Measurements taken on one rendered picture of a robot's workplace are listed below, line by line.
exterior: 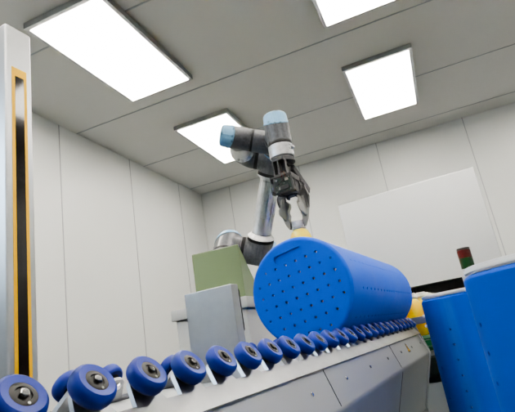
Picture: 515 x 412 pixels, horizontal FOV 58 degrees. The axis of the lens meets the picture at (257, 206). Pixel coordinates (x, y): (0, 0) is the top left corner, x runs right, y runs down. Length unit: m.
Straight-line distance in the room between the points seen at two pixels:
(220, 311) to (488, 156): 6.00
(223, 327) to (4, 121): 0.59
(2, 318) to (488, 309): 0.79
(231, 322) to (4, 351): 0.39
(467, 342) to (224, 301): 0.86
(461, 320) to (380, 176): 5.23
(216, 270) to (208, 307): 1.01
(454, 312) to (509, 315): 0.76
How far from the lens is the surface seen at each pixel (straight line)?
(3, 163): 1.01
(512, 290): 0.73
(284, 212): 1.37
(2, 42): 1.15
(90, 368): 0.48
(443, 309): 1.50
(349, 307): 1.19
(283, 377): 0.78
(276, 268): 1.26
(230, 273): 1.81
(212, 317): 0.83
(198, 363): 0.60
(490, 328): 0.77
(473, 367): 1.49
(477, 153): 6.66
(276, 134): 1.40
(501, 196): 6.52
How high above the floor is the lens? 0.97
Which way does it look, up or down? 17 degrees up
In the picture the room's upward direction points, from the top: 10 degrees counter-clockwise
